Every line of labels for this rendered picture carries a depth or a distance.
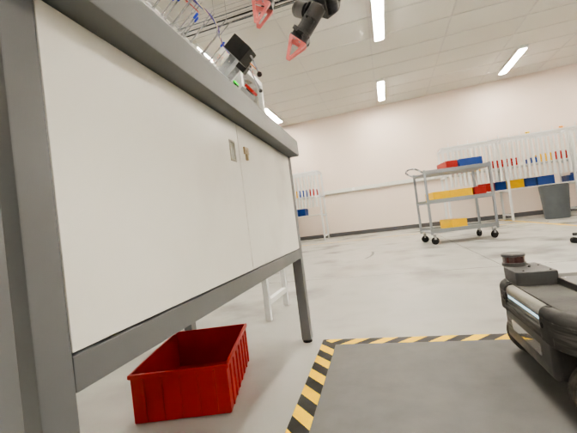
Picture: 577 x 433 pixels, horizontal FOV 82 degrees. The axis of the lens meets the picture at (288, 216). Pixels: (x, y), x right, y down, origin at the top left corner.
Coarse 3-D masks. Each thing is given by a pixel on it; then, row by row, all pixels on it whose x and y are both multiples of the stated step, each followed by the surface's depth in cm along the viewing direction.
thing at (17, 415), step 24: (0, 216) 26; (0, 240) 26; (0, 264) 26; (0, 288) 26; (0, 312) 25; (0, 336) 25; (0, 360) 25; (0, 384) 25; (0, 408) 25; (0, 432) 24; (24, 432) 26
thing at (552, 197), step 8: (560, 184) 598; (568, 184) 602; (544, 192) 614; (552, 192) 604; (560, 192) 598; (568, 192) 601; (544, 200) 617; (552, 200) 605; (560, 200) 599; (568, 200) 600; (544, 208) 620; (552, 208) 607; (560, 208) 600; (568, 208) 600; (544, 216) 627; (552, 216) 609; (560, 216) 602; (568, 216) 602
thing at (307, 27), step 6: (306, 18) 116; (300, 24) 117; (306, 24) 116; (312, 24) 116; (294, 30) 117; (300, 30) 115; (306, 30) 117; (312, 30) 118; (300, 36) 119; (306, 36) 115
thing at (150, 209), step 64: (64, 64) 40; (128, 64) 51; (64, 128) 38; (128, 128) 49; (192, 128) 67; (64, 192) 37; (128, 192) 47; (192, 192) 64; (64, 256) 36; (128, 256) 46; (192, 256) 61; (128, 320) 44
